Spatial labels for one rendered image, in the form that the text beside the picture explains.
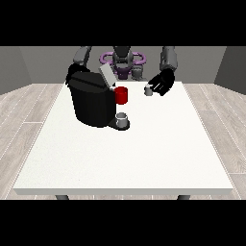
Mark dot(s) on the small grey cup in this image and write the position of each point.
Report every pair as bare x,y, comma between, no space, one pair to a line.
122,119

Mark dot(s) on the red pod holder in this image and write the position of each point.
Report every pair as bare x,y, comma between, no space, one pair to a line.
121,94

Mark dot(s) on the pale grey machine lid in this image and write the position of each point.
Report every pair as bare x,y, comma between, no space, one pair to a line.
107,74

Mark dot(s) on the dark table leg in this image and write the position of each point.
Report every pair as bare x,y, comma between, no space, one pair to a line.
62,197
183,197

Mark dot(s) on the black coffee machine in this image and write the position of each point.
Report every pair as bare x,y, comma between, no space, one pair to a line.
91,102

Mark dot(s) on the small grey coffee pod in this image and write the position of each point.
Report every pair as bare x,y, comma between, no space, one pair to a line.
148,91

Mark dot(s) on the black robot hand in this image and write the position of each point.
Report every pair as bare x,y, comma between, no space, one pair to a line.
74,71
164,82

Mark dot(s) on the grey robot trunk purple rings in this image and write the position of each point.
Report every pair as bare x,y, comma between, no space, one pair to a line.
123,62

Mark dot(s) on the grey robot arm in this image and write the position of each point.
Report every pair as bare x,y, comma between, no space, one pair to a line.
168,58
82,55

